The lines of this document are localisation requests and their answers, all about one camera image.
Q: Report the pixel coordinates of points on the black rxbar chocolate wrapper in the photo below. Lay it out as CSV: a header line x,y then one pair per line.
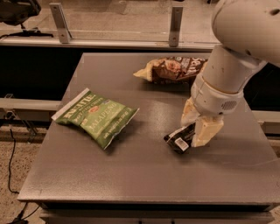
x,y
180,140

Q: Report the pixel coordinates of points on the green jalapeno chip bag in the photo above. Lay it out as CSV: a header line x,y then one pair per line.
x,y
102,118

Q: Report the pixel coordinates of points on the black office chair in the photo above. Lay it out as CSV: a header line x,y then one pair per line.
x,y
16,12

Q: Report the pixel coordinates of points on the brown and yellow snack bag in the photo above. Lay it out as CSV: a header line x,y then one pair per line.
x,y
172,70

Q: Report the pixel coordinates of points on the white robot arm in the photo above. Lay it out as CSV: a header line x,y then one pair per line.
x,y
249,35

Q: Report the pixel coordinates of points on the middle metal bracket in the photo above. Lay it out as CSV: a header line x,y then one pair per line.
x,y
176,18

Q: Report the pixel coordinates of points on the metal bracket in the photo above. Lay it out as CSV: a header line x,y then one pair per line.
x,y
60,22
176,18

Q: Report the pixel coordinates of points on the left metal bracket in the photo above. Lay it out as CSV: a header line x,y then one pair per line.
x,y
60,22

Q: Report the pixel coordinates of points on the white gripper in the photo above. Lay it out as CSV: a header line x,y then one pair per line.
x,y
214,101

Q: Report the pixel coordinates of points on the metal rail barrier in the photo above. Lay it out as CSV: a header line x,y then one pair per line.
x,y
200,47

